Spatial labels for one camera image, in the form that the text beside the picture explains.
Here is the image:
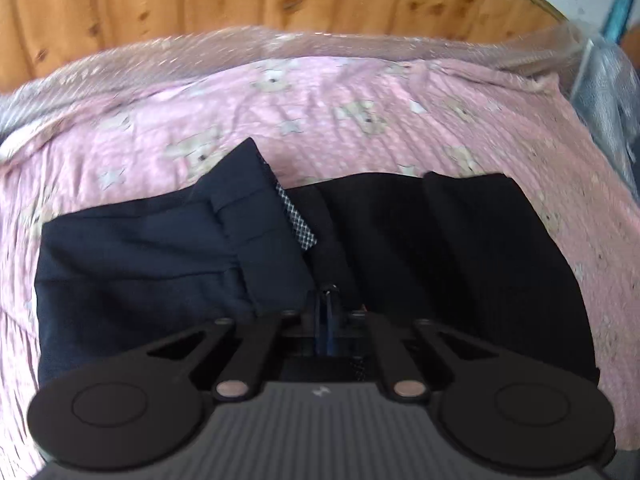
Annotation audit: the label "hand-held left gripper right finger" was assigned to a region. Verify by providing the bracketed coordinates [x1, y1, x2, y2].
[328, 285, 499, 404]

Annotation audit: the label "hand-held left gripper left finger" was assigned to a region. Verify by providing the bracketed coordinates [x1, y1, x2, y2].
[144, 284, 330, 403]

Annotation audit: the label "dark navy pants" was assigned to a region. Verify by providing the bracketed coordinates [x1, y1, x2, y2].
[34, 137, 602, 392]

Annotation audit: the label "pink bear print blanket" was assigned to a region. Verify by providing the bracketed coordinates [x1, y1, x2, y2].
[0, 54, 640, 480]

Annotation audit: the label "clear bubble wrap sheet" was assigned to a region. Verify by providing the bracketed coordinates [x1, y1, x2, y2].
[0, 22, 640, 171]

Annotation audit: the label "wooden headboard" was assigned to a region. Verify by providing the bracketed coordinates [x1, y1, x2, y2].
[0, 0, 568, 92]

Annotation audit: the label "grey plastic-covered object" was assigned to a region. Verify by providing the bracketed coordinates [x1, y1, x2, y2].
[567, 35, 640, 181]

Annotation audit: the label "teal object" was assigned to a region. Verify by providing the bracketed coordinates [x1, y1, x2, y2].
[600, 0, 638, 46]

